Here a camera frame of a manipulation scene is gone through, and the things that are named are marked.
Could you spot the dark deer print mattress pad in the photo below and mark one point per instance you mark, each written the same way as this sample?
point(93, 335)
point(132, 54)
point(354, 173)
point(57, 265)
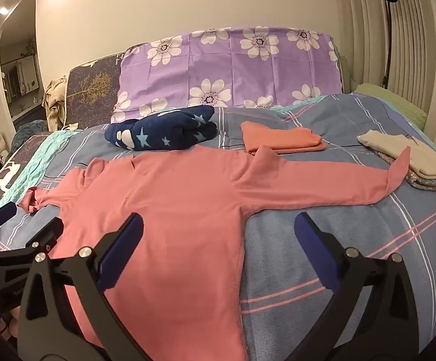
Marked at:
point(3, 173)

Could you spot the folded beige garment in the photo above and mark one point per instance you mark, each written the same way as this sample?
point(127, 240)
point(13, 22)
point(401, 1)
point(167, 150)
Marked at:
point(409, 150)

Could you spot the folded orange garment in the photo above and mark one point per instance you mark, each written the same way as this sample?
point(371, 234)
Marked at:
point(281, 139)

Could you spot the navy star print blanket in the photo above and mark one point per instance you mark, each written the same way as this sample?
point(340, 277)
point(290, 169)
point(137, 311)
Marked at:
point(161, 129)

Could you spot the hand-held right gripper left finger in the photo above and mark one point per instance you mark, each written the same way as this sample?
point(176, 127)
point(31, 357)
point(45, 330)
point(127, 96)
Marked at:
point(122, 246)

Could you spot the teal blanket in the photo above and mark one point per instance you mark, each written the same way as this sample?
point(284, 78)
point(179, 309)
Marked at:
point(33, 161)

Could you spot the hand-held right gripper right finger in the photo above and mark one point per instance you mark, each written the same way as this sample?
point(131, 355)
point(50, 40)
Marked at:
point(313, 248)

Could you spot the dark tree print cushion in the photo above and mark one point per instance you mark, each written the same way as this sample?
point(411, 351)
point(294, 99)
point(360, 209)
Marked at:
point(90, 94)

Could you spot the beige knit garment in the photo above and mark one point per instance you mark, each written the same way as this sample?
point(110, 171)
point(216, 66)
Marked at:
point(54, 101)

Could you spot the green pillow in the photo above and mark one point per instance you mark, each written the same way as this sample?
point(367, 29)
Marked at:
point(391, 99)

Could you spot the grey-blue knit blanket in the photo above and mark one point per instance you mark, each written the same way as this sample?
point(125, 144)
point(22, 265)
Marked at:
point(29, 131)

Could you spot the blue plaid bed sheet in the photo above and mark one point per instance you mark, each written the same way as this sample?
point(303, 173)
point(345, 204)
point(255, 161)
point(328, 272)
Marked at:
point(353, 233)

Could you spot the purple flower print pillow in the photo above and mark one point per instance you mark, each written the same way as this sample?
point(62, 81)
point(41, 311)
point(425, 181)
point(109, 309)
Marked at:
point(233, 71)

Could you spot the pink long-sleeve shirt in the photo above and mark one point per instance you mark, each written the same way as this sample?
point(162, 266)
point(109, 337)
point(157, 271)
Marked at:
point(157, 210)

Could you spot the cream pleated curtain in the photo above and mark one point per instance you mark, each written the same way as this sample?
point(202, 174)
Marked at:
point(421, 45)

